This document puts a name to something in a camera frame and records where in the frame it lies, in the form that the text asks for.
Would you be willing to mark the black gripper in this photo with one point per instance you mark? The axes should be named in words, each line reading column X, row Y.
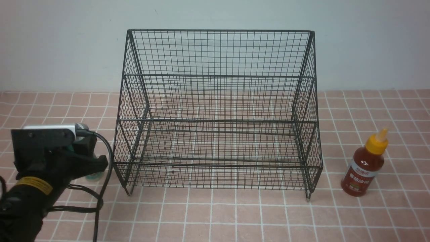
column 43, row 161

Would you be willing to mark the green cap seasoning bottle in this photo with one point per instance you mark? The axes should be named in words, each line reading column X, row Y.
column 92, row 178

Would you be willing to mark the red sauce bottle yellow cap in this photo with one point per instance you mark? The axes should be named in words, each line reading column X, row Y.
column 367, row 161

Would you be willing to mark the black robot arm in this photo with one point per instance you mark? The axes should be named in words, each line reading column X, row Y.
column 23, row 208

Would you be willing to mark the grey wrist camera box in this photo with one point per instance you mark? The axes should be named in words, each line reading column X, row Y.
column 68, row 126

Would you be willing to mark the black wire mesh rack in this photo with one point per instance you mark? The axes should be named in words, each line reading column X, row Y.
column 218, row 109

